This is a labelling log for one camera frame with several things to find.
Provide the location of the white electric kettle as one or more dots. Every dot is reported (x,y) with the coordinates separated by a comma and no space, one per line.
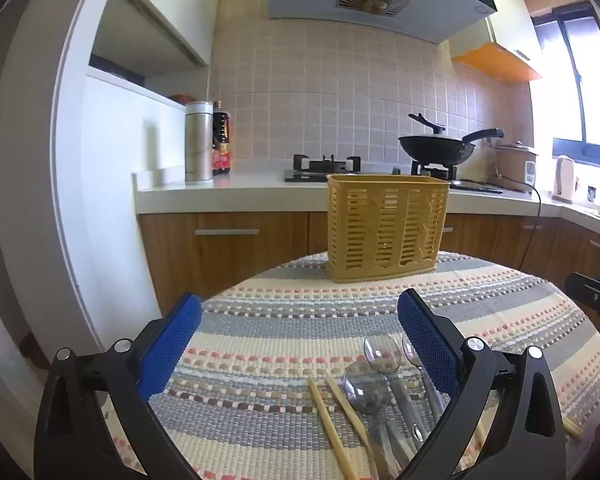
(563,180)

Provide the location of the yellow slotted plastic utensil basket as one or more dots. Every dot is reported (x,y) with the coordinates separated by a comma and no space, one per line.
(387,220)

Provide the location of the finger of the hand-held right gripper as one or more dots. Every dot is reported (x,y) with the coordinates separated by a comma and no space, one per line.
(587,295)

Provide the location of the white open wall shelf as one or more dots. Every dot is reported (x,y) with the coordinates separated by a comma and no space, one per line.
(145,45)

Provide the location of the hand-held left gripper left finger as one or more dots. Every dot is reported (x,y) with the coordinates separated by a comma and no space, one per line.
(167,347)

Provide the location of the dark-framed window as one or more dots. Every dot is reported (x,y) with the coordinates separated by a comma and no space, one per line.
(595,85)

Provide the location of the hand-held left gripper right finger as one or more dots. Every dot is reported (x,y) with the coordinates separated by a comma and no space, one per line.
(430,345)

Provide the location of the black gas stove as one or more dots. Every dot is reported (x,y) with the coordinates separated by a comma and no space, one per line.
(325,166)

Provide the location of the black spatula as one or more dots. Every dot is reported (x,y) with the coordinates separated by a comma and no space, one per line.
(427,122)

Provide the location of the clear plastic spoon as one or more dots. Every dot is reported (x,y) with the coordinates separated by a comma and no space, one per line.
(409,350)
(365,390)
(380,352)

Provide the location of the dark sauce bottle red label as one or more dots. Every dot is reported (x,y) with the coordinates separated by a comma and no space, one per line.
(222,150)

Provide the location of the orange wall cabinet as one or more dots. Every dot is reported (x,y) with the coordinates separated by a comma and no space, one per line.
(495,62)

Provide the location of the striped woven table mat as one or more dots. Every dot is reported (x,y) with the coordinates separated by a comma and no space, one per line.
(300,325)

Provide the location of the black wok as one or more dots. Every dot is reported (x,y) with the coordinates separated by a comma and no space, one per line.
(432,149)

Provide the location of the silver thermos flask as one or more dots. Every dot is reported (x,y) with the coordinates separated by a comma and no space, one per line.
(199,142)

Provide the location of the beige rice cooker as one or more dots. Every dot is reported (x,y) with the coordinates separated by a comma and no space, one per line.
(515,165)

